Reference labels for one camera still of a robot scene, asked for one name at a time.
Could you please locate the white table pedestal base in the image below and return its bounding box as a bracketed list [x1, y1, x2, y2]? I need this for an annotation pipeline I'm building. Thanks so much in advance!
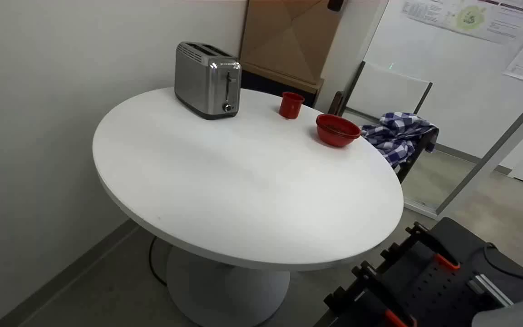
[164, 243, 293, 327]

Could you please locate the red plastic cup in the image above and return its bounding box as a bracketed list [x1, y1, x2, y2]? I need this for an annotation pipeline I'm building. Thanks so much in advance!
[278, 91, 307, 122]

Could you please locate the orange black clamp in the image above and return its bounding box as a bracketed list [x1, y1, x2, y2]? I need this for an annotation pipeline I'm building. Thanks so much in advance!
[433, 251, 464, 274]
[384, 307, 420, 327]

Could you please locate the diagonal aluminium bar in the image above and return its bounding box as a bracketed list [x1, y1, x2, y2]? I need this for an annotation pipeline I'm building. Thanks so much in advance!
[434, 80, 523, 218]

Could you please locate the black floor cable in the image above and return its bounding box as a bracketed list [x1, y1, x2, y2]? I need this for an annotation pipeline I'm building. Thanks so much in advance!
[146, 234, 171, 289]

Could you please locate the black frame white-back chair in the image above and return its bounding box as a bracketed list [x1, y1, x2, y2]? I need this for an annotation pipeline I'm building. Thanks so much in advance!
[327, 60, 444, 184]

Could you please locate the large white wall poster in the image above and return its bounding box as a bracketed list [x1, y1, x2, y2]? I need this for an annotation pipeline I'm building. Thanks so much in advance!
[400, 0, 523, 45]

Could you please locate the black perforated robot cart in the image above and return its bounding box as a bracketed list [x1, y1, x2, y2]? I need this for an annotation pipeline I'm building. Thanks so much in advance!
[315, 216, 523, 327]

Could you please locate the red plastic bowl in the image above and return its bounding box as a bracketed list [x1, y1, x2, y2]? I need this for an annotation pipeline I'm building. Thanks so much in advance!
[315, 113, 364, 151]

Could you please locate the silver two-slot toaster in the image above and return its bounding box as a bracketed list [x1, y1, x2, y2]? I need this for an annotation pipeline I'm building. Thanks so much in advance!
[173, 40, 244, 122]

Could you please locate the blue white checkered cloth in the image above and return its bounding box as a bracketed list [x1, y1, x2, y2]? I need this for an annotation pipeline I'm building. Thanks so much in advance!
[360, 111, 442, 173]

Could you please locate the grey robot base mount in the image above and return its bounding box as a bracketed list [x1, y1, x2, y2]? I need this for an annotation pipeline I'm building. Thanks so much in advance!
[471, 280, 523, 327]

